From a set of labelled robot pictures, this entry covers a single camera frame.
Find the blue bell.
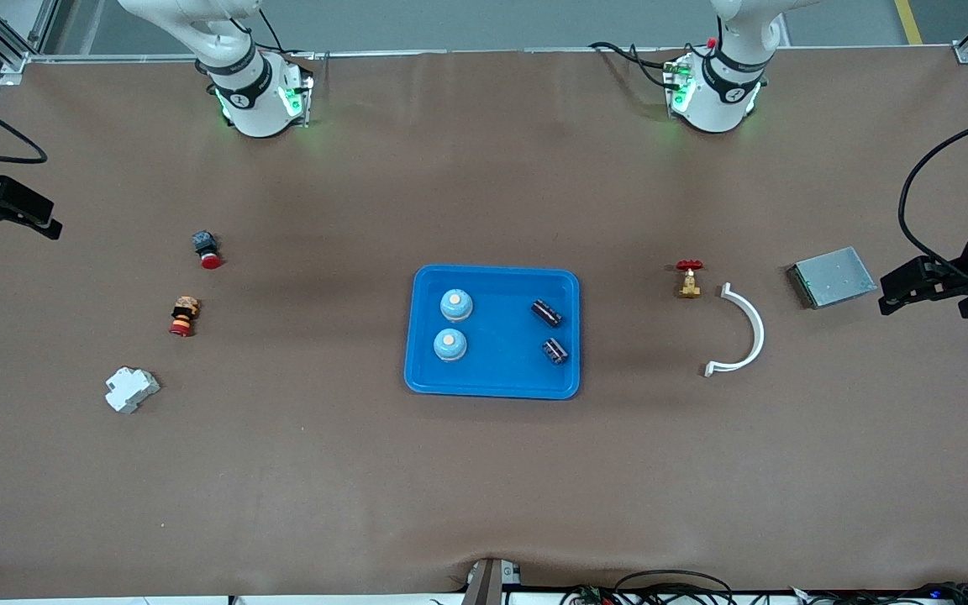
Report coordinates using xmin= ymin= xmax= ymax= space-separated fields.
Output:
xmin=433 ymin=328 xmax=469 ymax=363
xmin=439 ymin=288 xmax=475 ymax=324

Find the blue plastic tray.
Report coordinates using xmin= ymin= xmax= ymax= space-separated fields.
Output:
xmin=403 ymin=265 xmax=581 ymax=401

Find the silver metal module box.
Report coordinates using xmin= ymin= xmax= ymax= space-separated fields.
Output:
xmin=786 ymin=246 xmax=878 ymax=310

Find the red black push button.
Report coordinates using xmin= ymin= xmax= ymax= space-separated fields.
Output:
xmin=192 ymin=231 xmax=224 ymax=271

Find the white circuit breaker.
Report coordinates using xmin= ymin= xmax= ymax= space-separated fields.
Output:
xmin=105 ymin=366 xmax=161 ymax=414

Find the aluminium profile stub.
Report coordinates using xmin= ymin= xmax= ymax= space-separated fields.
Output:
xmin=460 ymin=557 xmax=524 ymax=605

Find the white semicircular plastic bracket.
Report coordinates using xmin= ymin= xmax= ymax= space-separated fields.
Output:
xmin=704 ymin=282 xmax=765 ymax=377

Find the orange red button switch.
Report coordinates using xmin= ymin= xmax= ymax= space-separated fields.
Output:
xmin=168 ymin=296 xmax=202 ymax=339

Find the black cable bundle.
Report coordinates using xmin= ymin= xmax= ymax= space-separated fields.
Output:
xmin=791 ymin=581 xmax=968 ymax=605

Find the black cable loop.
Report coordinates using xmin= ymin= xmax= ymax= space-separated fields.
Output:
xmin=614 ymin=570 xmax=737 ymax=605

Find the black arm base cable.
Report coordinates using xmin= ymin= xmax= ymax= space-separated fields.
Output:
xmin=589 ymin=40 xmax=678 ymax=89

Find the coloured wire bundle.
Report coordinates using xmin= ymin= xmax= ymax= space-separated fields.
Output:
xmin=560 ymin=584 xmax=619 ymax=605

